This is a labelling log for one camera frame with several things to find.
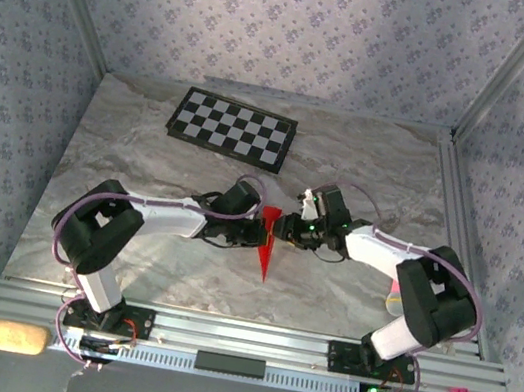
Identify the red paper sheet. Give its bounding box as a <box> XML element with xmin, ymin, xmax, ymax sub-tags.
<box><xmin>249</xmin><ymin>204</ymin><xmax>287</xmax><ymax>285</ymax></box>

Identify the white pink cylinder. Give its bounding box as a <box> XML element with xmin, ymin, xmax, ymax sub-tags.
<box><xmin>382</xmin><ymin>277</ymin><xmax>409</xmax><ymax>318</ymax></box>

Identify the black white checkerboard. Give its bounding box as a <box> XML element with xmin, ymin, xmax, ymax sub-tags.
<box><xmin>160</xmin><ymin>82</ymin><xmax>303</xmax><ymax>178</ymax></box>

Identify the thin aluminium bar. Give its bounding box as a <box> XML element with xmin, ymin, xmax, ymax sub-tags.
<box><xmin>102</xmin><ymin>57</ymin><xmax>459</xmax><ymax>140</ymax></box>

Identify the black rectangular box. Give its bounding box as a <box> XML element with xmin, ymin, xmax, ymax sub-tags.
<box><xmin>193</xmin><ymin>348</ymin><xmax>268</xmax><ymax>382</ymax></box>

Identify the yellow sponge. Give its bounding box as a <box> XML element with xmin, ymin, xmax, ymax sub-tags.
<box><xmin>0</xmin><ymin>317</ymin><xmax>55</xmax><ymax>360</ymax></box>

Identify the wide aluminium extrusion rail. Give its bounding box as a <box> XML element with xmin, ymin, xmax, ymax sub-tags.
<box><xmin>0</xmin><ymin>276</ymin><xmax>516</xmax><ymax>392</ymax></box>

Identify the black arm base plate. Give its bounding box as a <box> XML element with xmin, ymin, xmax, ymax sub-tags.
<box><xmin>323</xmin><ymin>338</ymin><xmax>421</xmax><ymax>387</ymax></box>
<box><xmin>60</xmin><ymin>294</ymin><xmax>158</xmax><ymax>343</ymax></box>

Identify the aluminium table edge rail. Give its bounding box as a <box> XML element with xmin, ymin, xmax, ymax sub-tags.
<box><xmin>400</xmin><ymin>135</ymin><xmax>524</xmax><ymax>362</ymax></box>

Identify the white slotted cable duct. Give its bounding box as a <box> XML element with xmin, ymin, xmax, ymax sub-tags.
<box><xmin>46</xmin><ymin>324</ymin><xmax>370</xmax><ymax>392</ymax></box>

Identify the black electronics box with wires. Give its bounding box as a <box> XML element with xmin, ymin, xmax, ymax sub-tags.
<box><xmin>75</xmin><ymin>309</ymin><xmax>143</xmax><ymax>370</ymax></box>

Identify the purple cable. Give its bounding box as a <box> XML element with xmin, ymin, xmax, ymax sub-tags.
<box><xmin>275</xmin><ymin>177</ymin><xmax>503</xmax><ymax>392</ymax></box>
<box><xmin>29</xmin><ymin>143</ymin><xmax>270</xmax><ymax>392</ymax></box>

